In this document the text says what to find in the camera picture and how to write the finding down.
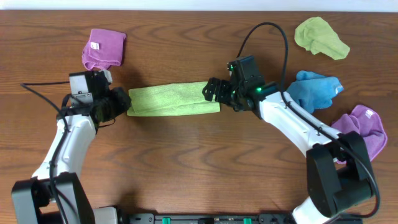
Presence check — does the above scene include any large green cloth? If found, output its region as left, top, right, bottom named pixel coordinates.
left=127, top=82, right=220, bottom=117

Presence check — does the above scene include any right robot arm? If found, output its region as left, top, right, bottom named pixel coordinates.
left=202, top=56, right=379, bottom=223

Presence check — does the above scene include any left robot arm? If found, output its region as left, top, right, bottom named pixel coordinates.
left=12, top=70, right=131, bottom=223

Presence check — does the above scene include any folded purple cloth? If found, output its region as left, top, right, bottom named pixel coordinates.
left=82, top=29, right=127, bottom=70

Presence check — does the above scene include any blue cloth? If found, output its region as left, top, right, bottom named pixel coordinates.
left=287, top=70, right=344, bottom=114

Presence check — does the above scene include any crumpled green cloth top right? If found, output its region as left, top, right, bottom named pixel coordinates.
left=294, top=17, right=350, bottom=60

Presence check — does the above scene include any crumpled purple cloth right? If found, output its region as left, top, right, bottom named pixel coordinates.
left=331, top=105, right=388, bottom=161

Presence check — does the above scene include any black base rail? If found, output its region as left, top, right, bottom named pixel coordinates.
left=119, top=213, right=295, bottom=224

